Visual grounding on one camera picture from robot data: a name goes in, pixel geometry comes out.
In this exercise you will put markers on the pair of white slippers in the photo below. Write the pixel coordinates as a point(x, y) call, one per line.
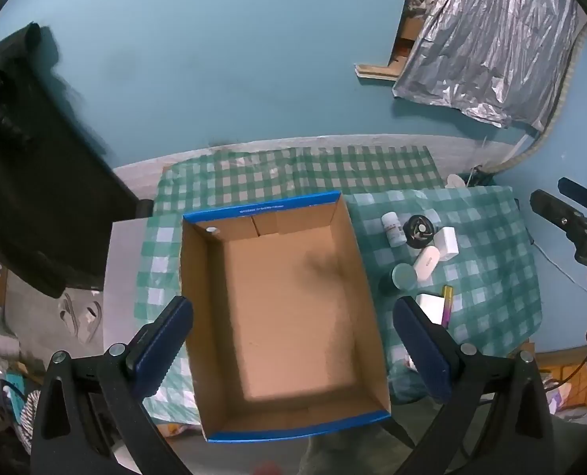
point(81, 319)

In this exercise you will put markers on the white square charger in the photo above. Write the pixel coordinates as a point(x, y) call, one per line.
point(447, 243)

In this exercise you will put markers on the iridescent lighter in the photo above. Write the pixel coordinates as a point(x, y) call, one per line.
point(448, 304)

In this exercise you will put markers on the black round jar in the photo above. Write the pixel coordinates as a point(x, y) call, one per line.
point(418, 231)

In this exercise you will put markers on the teal cylinder jar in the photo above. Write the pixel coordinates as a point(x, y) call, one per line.
point(403, 277)

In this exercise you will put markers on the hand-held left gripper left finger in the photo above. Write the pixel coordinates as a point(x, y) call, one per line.
point(167, 341)

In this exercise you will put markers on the black jacket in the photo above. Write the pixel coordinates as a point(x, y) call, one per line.
point(36, 168)

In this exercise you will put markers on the small brown cardboard box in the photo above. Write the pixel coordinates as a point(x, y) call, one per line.
point(411, 29)

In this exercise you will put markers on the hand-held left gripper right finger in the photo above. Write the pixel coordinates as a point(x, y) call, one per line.
point(422, 346)

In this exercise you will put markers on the person's grey trousers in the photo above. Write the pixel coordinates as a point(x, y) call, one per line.
point(353, 455)

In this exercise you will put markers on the small-check green tablecloth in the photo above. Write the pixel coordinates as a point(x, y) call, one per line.
point(323, 168)

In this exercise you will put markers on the white pill bottle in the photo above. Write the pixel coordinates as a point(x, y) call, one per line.
point(393, 230)

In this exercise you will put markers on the white crumpled object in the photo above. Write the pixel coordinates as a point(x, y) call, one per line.
point(455, 180)

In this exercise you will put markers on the large-check teal plastic cloth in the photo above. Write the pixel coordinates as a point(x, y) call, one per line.
point(486, 277)

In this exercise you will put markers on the silver foil sheet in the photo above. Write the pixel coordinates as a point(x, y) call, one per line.
point(491, 44)

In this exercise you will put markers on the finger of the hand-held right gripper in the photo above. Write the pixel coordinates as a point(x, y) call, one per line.
point(553, 208)
point(583, 197)

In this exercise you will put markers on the cardboard box with blue rim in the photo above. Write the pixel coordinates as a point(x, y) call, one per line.
point(283, 307)

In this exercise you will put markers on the white oval case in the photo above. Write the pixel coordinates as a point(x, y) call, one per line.
point(427, 263)

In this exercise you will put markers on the wooden plank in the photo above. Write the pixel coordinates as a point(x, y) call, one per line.
point(372, 72)

